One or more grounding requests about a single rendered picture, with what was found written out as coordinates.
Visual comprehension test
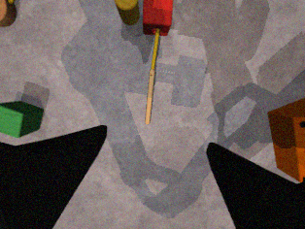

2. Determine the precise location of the green block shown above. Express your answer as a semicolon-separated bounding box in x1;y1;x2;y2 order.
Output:
0;101;43;138

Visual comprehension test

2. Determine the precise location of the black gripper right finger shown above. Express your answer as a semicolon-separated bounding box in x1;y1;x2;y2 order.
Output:
207;143;305;229

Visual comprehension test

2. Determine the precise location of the yellow wooden cylinder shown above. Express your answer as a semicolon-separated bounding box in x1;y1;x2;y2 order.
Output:
115;0;140;25

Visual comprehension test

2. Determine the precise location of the red block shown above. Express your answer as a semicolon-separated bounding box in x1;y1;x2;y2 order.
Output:
143;0;174;36

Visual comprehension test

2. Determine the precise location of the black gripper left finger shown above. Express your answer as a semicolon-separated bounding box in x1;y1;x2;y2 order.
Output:
0;125;107;229

